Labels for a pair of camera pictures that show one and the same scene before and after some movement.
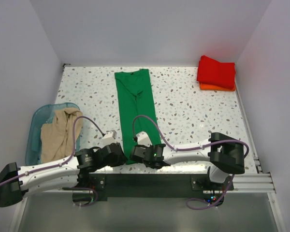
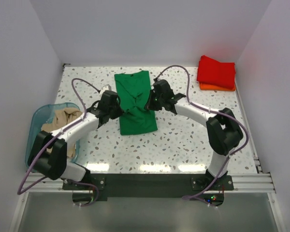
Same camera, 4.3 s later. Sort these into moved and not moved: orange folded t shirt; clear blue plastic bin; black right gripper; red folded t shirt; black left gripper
Moved: black left gripper; black right gripper
Not moved: clear blue plastic bin; red folded t shirt; orange folded t shirt
